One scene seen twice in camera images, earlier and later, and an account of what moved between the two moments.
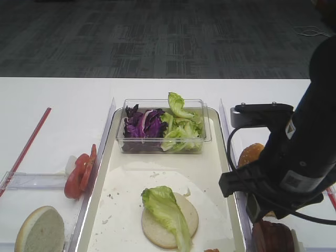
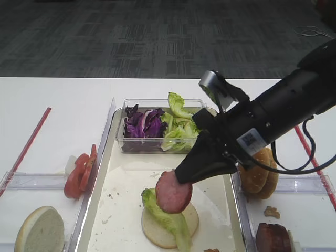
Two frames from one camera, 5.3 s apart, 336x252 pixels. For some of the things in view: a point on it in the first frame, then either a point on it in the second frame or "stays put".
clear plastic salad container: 164,126 stays put
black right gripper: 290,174 → 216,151
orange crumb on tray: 215,250 stays put
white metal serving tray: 114,220 stays put
